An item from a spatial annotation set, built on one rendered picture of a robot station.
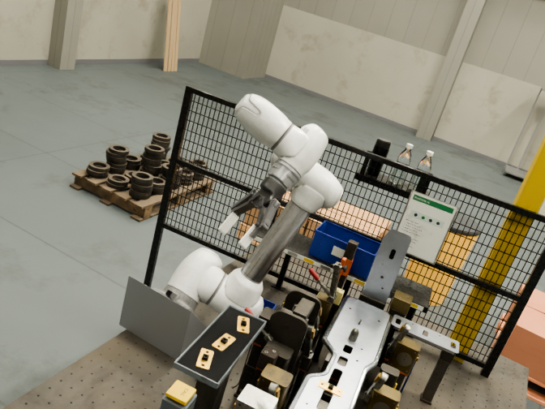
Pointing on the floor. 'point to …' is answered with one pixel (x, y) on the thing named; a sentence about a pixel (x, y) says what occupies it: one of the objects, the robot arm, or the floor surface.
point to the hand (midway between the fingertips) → (233, 235)
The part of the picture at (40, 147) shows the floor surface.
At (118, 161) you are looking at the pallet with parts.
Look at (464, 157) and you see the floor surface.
